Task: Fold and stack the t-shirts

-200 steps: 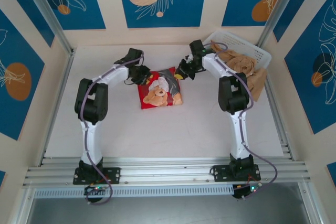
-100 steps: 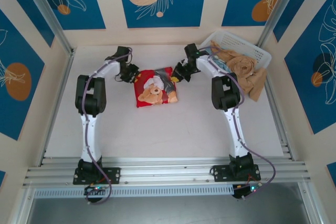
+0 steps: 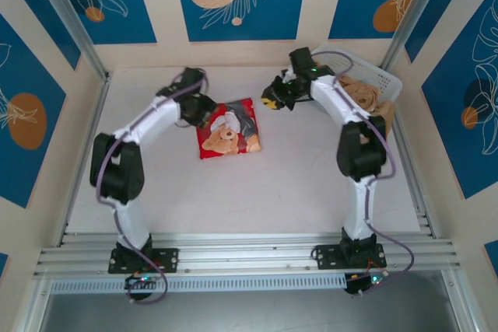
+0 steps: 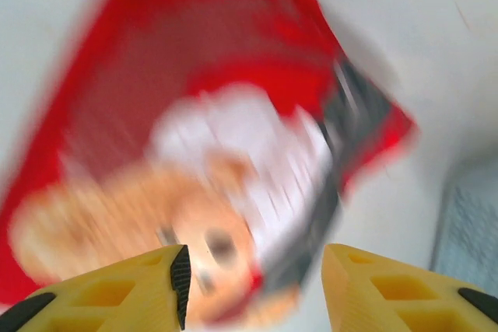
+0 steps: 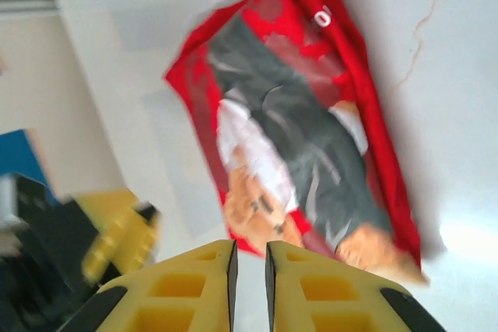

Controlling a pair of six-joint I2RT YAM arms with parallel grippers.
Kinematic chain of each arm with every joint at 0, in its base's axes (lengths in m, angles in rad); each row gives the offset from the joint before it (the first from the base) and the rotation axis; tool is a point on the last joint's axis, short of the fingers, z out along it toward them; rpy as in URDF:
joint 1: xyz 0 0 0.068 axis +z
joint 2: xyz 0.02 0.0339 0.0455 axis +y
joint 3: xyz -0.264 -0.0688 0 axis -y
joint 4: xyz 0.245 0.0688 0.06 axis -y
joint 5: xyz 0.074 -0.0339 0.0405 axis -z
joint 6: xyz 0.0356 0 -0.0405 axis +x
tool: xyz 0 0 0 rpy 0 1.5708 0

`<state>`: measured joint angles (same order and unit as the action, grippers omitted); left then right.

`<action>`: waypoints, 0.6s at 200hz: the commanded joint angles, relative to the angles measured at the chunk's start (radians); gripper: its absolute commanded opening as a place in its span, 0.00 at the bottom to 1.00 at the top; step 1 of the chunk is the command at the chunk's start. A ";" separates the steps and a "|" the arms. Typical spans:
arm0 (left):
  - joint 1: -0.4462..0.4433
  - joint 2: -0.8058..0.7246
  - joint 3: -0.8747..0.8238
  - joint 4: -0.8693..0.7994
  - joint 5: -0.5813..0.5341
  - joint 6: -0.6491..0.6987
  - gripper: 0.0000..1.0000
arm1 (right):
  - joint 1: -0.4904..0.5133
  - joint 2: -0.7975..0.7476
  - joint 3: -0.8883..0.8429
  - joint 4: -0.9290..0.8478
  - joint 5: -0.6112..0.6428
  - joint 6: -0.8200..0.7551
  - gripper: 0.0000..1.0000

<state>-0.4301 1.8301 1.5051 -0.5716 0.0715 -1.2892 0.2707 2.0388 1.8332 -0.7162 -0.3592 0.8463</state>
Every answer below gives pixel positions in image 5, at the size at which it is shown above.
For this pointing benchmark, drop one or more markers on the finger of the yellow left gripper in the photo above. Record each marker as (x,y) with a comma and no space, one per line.
(124,231)

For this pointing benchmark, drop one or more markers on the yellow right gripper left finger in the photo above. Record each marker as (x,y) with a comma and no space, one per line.
(175,293)

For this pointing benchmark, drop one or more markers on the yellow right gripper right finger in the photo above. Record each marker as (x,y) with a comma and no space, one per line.
(327,293)

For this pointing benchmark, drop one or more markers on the red printed t-shirt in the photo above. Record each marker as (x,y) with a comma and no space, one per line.
(295,114)

